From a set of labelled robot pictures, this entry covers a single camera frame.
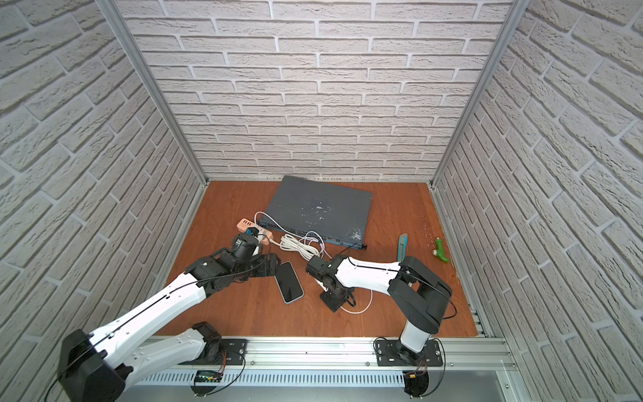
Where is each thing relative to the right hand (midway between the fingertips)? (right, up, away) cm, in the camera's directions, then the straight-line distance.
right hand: (334, 305), depth 84 cm
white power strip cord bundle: (-9, +19, +13) cm, 24 cm away
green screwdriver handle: (+41, +17, +11) cm, 46 cm away
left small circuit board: (-37, -16, -12) cm, 42 cm away
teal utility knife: (+28, +19, +13) cm, 36 cm away
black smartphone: (-17, +7, +4) cm, 18 cm away
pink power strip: (-37, +26, +17) cm, 49 cm away
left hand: (-21, +18, -4) cm, 28 cm away
